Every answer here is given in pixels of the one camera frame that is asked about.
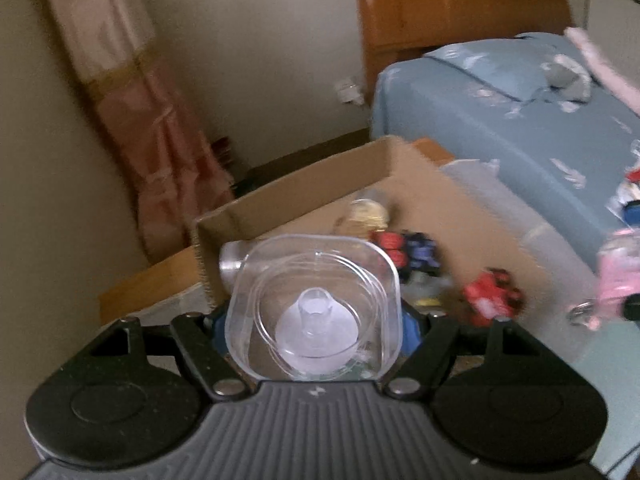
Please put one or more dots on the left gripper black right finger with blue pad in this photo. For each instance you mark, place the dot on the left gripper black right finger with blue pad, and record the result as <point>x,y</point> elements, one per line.
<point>429,365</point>

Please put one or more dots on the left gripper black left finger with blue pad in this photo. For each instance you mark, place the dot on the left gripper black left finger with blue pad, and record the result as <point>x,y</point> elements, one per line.
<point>203,358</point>

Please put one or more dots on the black cube toy red buttons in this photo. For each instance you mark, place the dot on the black cube toy red buttons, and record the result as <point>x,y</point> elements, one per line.
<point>410,252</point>

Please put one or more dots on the clear plastic dome container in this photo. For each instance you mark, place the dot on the clear plastic dome container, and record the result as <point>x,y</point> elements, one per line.
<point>313,308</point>

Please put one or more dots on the pink pig figurine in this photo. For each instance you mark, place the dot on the pink pig figurine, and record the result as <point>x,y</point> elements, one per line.
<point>617,279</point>

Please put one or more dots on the grey elephant toy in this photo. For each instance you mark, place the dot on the grey elephant toy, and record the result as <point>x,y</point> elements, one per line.
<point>426,292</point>

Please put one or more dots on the red toy car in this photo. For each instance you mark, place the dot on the red toy car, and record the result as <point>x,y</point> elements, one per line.
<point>492,294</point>

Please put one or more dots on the clear empty plastic jar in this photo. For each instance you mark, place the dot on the clear empty plastic jar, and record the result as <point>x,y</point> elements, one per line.
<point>230,261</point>

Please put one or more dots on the stack of cards and papers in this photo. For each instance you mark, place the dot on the stack of cards and papers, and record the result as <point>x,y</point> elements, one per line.
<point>625,204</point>

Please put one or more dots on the jar of golden capsules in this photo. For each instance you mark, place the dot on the jar of golden capsules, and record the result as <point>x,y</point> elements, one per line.
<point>365,217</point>

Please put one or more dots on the brown cardboard box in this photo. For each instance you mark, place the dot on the brown cardboard box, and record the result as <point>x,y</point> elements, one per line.
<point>320,199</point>

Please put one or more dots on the grey plush toy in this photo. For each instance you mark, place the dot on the grey plush toy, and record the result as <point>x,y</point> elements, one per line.
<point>569,77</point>

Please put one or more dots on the pink rolled blanket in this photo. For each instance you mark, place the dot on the pink rolled blanket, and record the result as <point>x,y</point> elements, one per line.
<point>601,67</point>

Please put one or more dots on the blue floral bed sheet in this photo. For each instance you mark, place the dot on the blue floral bed sheet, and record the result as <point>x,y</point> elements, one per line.
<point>565,159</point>

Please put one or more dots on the blue floral pillow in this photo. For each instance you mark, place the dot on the blue floral pillow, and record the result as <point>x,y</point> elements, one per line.
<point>512,66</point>

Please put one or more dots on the orange wooden headboard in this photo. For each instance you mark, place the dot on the orange wooden headboard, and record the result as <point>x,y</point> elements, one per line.
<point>399,30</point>

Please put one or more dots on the pink patterned curtain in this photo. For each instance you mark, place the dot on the pink patterned curtain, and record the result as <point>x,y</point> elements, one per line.
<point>156,135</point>

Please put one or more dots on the white wall charger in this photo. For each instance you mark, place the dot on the white wall charger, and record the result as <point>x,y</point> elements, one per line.
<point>349,92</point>

